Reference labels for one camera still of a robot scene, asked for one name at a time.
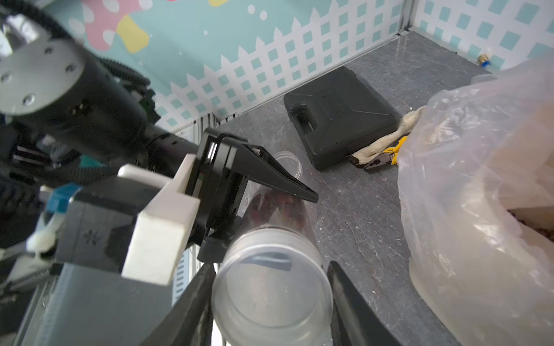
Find beige trash bin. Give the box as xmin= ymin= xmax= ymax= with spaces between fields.
xmin=408 ymin=103 xmax=554 ymax=346

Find black plastic tool case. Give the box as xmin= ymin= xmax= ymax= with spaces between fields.
xmin=284 ymin=66 xmax=400 ymax=171

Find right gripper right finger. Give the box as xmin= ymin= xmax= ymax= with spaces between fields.
xmin=327 ymin=261 xmax=401 ymax=346

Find rose buds in middle jar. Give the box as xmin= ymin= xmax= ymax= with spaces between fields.
xmin=243 ymin=188 xmax=310 ymax=232

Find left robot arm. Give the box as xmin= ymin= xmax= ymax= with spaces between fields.
xmin=1 ymin=1 xmax=318 ymax=280

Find small yellow blue object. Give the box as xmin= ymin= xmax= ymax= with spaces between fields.
xmin=477 ymin=54 xmax=491 ymax=69

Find white yellow work gloves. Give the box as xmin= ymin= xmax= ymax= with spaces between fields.
xmin=348 ymin=106 xmax=426 ymax=172

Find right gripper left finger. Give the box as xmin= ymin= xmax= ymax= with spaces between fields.
xmin=141 ymin=264 xmax=216 ymax=346

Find clear tea jar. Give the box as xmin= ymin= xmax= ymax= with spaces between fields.
xmin=211 ymin=150 xmax=335 ymax=346

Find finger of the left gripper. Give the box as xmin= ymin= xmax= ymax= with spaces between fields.
xmin=220 ymin=133 xmax=319 ymax=203

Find clear plastic bin liner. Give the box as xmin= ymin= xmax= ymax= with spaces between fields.
xmin=397 ymin=51 xmax=554 ymax=346

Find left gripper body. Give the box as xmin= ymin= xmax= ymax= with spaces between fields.
xmin=187 ymin=128 xmax=260 ymax=264

